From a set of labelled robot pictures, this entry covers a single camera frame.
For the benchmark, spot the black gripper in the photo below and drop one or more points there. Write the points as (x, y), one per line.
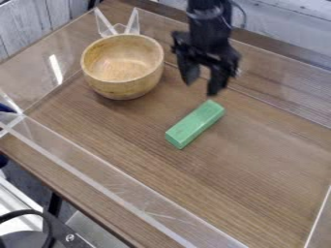
(211, 53)

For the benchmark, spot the green rectangular block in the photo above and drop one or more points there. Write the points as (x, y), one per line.
(193, 124)

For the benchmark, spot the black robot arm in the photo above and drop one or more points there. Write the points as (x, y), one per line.
(209, 19)

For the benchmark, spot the light wooden bowl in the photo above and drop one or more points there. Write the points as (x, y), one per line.
(122, 66)

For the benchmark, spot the black table leg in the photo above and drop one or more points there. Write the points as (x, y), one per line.
(54, 205)

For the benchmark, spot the clear acrylic tray wall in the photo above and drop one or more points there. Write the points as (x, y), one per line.
(243, 188)

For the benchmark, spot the black metal bracket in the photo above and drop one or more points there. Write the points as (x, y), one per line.
(60, 233)

